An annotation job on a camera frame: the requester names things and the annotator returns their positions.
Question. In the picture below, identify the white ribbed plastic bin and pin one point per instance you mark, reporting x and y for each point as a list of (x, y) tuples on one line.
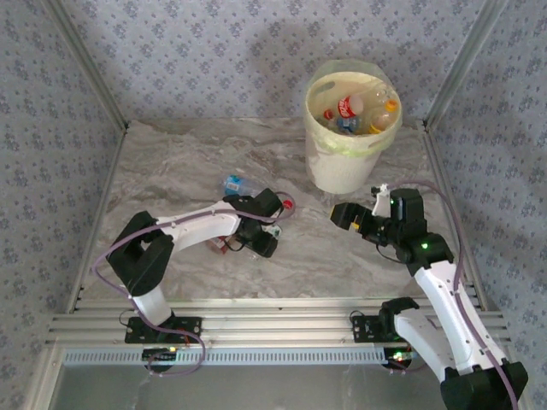
[(342, 171)]

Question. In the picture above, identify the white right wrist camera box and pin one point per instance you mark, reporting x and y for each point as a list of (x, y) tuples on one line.
[(380, 203)]

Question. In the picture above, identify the amber plastic bottle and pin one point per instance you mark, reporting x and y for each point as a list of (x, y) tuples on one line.
[(379, 124)]

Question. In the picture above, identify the aluminium mounting rail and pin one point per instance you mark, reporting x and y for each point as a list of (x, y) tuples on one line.
[(278, 324)]

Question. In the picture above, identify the pale green bin liner bag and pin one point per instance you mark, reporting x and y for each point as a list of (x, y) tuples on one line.
[(325, 145)]

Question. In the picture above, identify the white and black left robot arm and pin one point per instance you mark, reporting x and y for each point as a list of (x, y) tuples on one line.
[(141, 256)]

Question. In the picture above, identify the small circuit board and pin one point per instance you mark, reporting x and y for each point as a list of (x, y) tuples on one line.
[(158, 353), (401, 355)]

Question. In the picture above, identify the aluminium frame post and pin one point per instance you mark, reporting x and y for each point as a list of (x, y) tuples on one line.
[(463, 64), (88, 64)]

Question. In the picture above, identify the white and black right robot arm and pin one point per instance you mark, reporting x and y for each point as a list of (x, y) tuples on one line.
[(440, 299)]

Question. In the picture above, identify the blue label bottle blue cap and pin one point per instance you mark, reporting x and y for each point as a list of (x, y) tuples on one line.
[(234, 183)]

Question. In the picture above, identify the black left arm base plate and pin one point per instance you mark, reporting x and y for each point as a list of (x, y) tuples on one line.
[(192, 326)]

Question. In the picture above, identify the red cola label bottle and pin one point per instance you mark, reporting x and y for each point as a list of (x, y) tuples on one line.
[(348, 107)]

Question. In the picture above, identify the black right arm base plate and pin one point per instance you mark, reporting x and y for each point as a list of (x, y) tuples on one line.
[(363, 331)]

